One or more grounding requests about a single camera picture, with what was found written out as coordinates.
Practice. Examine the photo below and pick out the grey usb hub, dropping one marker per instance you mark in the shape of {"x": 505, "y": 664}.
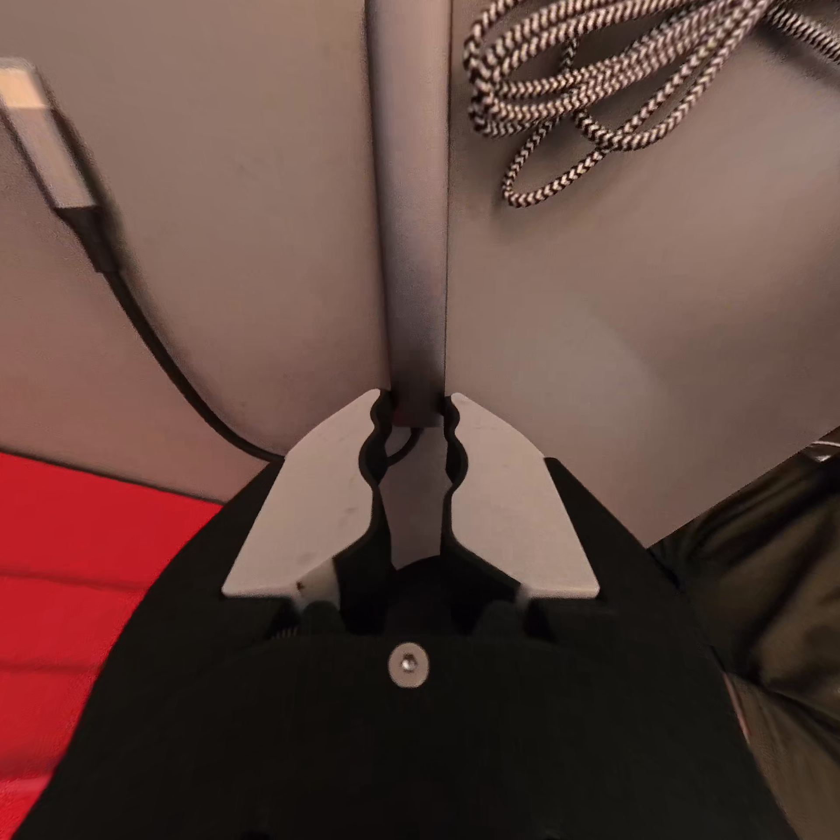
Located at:
{"x": 407, "y": 197}

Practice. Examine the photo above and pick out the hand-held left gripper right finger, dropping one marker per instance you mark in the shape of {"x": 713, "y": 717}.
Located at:
{"x": 518, "y": 525}

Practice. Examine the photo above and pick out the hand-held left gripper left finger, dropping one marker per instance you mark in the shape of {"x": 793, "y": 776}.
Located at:
{"x": 308, "y": 518}

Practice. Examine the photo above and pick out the person's olive shirt torso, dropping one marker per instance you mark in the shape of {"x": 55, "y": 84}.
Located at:
{"x": 774, "y": 590}

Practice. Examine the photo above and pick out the red plastic bin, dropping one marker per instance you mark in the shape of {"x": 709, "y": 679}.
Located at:
{"x": 79, "y": 590}

